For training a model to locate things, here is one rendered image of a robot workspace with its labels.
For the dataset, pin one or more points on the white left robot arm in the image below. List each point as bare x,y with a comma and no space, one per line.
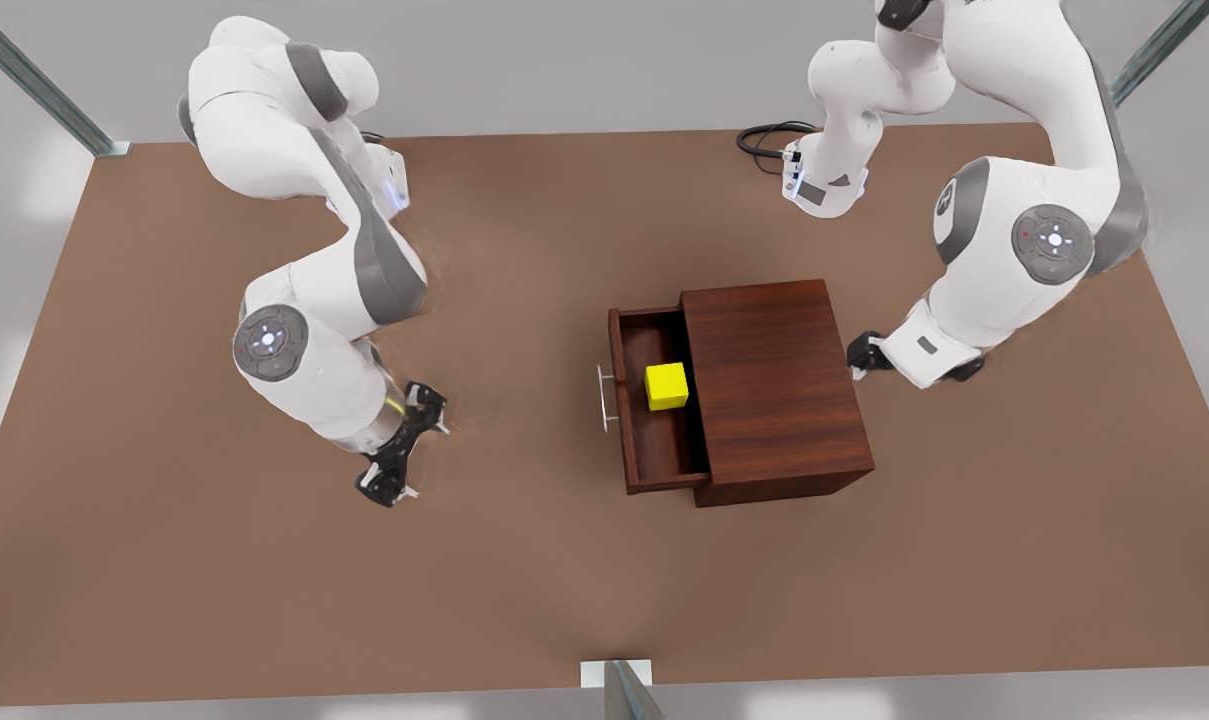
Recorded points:
1024,150

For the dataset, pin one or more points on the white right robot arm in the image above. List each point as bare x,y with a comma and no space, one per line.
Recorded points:
304,290

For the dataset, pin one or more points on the dark wooden cabinet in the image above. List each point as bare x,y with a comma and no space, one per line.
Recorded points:
776,385

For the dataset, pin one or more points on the yellow cube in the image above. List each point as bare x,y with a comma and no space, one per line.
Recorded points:
667,386

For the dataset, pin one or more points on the silver frame post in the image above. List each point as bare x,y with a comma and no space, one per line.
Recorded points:
39,85
619,685
1159,50

